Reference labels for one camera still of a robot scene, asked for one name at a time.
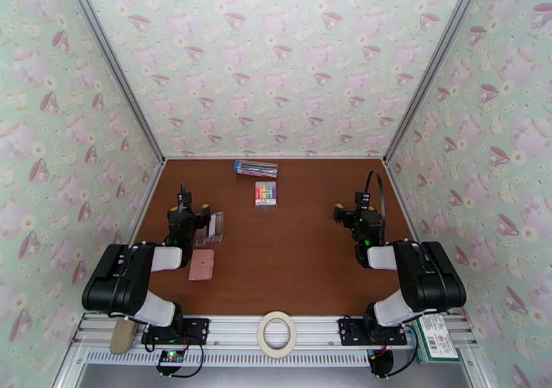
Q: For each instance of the pink leather card holder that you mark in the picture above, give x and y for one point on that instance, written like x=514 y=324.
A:
x=202 y=265

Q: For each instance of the green white cardboard box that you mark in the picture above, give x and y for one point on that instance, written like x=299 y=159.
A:
x=440 y=339

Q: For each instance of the aluminium frame rail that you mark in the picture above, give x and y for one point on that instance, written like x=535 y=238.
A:
x=233 y=328

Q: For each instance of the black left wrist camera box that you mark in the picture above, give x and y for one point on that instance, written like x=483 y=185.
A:
x=184 y=197

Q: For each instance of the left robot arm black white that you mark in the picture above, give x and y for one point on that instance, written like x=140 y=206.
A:
x=116 y=283

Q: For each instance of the aluminium corner post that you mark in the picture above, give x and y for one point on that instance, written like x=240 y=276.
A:
x=435 y=61
x=112 y=61

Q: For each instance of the coloured marker pack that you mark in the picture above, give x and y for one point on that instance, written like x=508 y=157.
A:
x=266 y=194

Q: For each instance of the small circuit board with LED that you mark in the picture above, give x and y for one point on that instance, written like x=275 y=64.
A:
x=171 y=356

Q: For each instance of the blue coloured pencil tube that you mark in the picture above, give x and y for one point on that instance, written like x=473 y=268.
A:
x=255 y=168

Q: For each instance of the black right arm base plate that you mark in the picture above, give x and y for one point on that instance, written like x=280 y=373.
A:
x=351 y=330

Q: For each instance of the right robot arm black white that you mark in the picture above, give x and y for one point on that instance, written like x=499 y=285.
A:
x=431 y=279

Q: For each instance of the clear acrylic card stand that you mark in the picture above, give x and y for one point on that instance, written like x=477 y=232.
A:
x=217 y=231

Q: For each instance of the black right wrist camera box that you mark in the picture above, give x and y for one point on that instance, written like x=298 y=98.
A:
x=363 y=201

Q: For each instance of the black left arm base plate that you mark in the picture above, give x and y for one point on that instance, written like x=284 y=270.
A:
x=196 y=328

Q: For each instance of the tan wooden block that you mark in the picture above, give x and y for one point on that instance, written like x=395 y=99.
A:
x=123 y=339

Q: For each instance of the white masking tape roll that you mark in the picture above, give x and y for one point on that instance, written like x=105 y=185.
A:
x=261 y=335

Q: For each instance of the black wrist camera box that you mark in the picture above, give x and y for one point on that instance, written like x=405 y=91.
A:
x=184 y=197
x=363 y=201

